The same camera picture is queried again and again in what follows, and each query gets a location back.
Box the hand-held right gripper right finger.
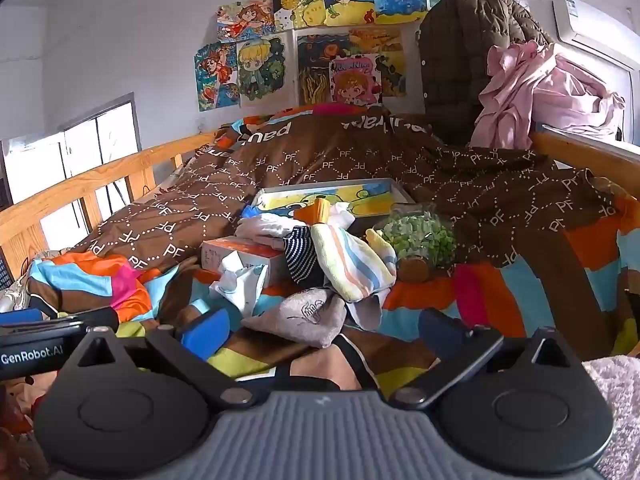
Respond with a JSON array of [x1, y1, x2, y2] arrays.
[[389, 307, 585, 408]]

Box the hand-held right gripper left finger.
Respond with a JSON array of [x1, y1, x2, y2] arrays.
[[62, 307, 258, 408]]

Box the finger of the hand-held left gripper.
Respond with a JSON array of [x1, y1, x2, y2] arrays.
[[47, 308, 121, 333]]

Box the white light-blue cloth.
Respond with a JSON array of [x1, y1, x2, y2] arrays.
[[209, 251, 271, 318]]

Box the orange tissue box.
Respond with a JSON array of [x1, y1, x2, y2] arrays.
[[200, 236, 291, 286]]

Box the grey drawstring pouch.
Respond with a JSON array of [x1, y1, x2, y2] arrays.
[[241, 287, 347, 350]]

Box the pale yellow sock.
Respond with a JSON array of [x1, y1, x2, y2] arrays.
[[365, 228, 399, 261]]

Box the pastel striped sock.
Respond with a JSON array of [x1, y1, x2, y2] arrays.
[[311, 221, 398, 304]]

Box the white fluffy cloth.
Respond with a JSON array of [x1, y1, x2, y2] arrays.
[[234, 214, 306, 251]]

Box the navy striped sock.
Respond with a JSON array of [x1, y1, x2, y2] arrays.
[[282, 225, 318, 285]]

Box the grey box with cartoon lining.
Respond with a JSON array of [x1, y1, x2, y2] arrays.
[[250, 177, 417, 226]]

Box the orange elastic band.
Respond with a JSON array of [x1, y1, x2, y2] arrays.
[[294, 198, 333, 224]]

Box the silver shiny cloth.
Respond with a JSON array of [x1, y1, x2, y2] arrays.
[[0, 274, 33, 313]]

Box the colourful striped bedsheet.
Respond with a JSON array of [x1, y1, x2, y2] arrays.
[[22, 102, 640, 391]]

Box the grey cloth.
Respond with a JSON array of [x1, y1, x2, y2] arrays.
[[345, 297, 383, 331]]

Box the bag of green snacks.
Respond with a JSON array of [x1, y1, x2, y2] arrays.
[[375, 204, 458, 283]]

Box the white sock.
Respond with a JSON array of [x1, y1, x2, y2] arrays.
[[327, 202, 357, 231]]

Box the pink fuzzy blanket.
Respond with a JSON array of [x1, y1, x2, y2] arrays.
[[582, 356, 640, 480]]

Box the window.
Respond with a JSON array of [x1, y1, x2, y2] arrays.
[[0, 92, 141, 261]]

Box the brown printed blanket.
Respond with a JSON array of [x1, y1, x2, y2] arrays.
[[75, 107, 626, 361]]

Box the wooden bed end board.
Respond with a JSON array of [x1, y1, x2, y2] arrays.
[[530, 130, 640, 186]]

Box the red-haired figure blue poster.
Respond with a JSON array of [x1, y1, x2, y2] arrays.
[[194, 42, 241, 112]]

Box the pink-framed figure picture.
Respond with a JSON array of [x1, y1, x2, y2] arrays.
[[328, 53, 383, 107]]

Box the pink garment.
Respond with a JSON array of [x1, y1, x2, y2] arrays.
[[470, 40, 626, 151]]

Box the blond figure poster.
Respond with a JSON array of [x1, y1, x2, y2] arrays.
[[236, 35, 290, 109]]

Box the brown quilted jacket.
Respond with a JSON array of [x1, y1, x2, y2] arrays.
[[417, 0, 551, 148]]

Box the dark sea poster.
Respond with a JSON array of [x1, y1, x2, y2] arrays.
[[296, 27, 407, 107]]

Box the orange-haired mermaid poster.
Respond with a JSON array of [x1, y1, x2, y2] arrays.
[[216, 2, 277, 42]]

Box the yellow and black poster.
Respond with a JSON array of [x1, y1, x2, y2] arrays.
[[271, 0, 327, 31]]

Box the white air conditioner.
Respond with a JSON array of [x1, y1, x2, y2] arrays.
[[552, 0, 640, 68]]

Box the wooden bed side rail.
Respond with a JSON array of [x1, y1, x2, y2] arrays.
[[0, 132, 216, 266]]

